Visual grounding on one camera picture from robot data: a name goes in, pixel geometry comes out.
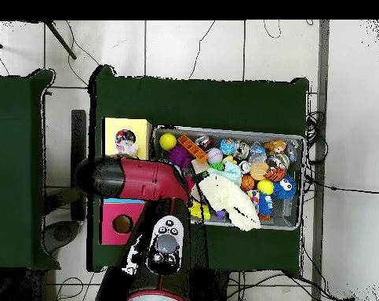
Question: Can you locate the gray floor cable duct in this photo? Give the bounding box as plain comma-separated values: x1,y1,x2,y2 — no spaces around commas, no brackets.
312,20,330,301

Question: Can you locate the tangled black cable bundle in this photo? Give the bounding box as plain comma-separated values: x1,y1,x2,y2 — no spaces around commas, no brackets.
304,111,330,167

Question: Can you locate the white baseball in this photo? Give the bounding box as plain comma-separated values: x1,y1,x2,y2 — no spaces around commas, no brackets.
206,147,224,165

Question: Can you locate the mint green cloth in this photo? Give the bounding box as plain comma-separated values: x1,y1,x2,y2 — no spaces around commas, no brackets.
206,161,242,187

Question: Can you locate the wooden three-hole sorting box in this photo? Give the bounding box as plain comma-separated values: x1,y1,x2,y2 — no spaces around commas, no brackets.
98,117,153,246

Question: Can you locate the orange plastic building block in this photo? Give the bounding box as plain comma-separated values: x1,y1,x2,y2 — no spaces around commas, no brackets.
177,134,210,164

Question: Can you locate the thin black floor cable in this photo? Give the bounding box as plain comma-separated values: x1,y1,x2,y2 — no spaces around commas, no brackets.
304,175,379,195

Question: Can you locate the purple spiky ball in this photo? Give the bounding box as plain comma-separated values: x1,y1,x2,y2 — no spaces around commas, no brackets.
166,145,192,169

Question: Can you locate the smooth yellow ball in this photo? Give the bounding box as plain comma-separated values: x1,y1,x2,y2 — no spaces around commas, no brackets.
159,132,178,151

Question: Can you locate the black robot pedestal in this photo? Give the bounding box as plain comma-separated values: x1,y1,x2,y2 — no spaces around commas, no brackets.
188,267,231,301

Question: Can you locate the dark green tablecloth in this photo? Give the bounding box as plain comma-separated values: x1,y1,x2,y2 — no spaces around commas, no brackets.
86,64,310,273
0,68,62,272

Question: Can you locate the orange striped tiger plush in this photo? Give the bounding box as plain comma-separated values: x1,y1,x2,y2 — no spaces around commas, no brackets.
264,167,287,183

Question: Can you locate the silver mesh bin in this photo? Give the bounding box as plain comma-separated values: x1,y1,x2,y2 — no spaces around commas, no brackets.
152,125,304,232

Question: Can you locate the cream knitted cloth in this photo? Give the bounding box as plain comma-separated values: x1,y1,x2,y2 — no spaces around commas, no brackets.
197,174,261,232

